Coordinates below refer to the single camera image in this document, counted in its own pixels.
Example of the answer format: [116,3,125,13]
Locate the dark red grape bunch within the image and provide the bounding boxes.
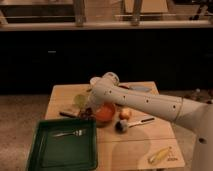
[79,108,95,120]

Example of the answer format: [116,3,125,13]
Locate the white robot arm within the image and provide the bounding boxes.
[87,72,213,171]

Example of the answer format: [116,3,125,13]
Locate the light green plastic cup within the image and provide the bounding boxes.
[74,94,87,108]

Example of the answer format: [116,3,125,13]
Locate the orange bowl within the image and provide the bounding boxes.
[95,103,116,123]

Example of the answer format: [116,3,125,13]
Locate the white lidded cup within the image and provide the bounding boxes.
[89,77,101,87]

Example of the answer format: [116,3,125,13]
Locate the silver fork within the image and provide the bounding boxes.
[52,129,86,137]

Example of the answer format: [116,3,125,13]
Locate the dark brown bowl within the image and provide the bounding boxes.
[119,85,130,89]

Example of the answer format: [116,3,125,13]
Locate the grey blue triangular cloth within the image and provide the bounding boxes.
[129,85,152,92]

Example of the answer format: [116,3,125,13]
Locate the green plastic tray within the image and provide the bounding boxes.
[25,119,98,171]

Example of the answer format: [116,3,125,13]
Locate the black handled spatula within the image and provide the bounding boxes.
[59,107,80,117]

